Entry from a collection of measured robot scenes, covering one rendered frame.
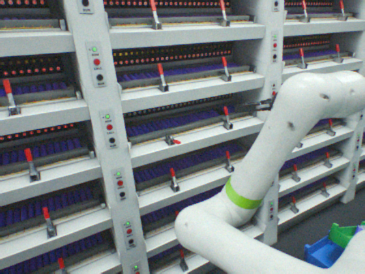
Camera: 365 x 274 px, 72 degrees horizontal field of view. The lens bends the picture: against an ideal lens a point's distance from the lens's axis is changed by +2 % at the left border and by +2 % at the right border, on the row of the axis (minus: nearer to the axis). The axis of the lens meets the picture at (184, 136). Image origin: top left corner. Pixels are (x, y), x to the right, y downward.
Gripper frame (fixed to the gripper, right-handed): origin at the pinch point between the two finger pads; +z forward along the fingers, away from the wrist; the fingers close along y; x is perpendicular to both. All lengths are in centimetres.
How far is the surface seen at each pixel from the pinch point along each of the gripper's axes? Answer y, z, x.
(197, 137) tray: -15.6, 11.3, -7.9
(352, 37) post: 88, 10, 24
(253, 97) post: 17.8, 14.2, 2.8
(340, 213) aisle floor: 77, 22, -76
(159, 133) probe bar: -29.1, 14.9, -3.4
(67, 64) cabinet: -54, 22, 26
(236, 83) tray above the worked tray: 3.1, 6.2, 9.4
